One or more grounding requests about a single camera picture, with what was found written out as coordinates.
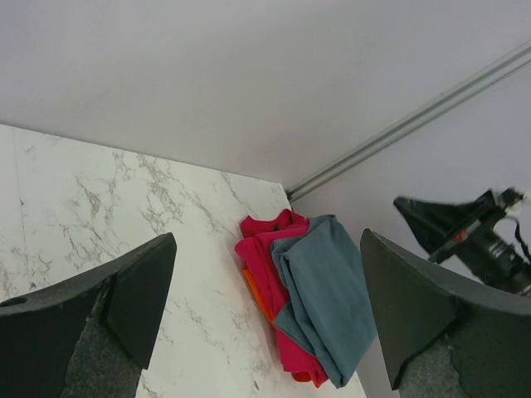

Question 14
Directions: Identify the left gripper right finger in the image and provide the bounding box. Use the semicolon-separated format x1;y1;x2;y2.
360;230;530;397

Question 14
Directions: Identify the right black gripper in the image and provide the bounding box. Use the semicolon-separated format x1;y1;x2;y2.
393;188;530;297

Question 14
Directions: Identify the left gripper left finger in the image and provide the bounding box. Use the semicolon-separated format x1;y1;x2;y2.
1;233;177;397

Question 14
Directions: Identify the blue-grey t-shirt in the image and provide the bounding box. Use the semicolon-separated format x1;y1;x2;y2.
271;215;377;388

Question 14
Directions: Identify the orange t-shirt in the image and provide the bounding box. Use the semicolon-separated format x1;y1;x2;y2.
241;265;322;389

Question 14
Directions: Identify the magenta t-shirt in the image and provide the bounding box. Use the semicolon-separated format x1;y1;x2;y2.
235;209;329;384

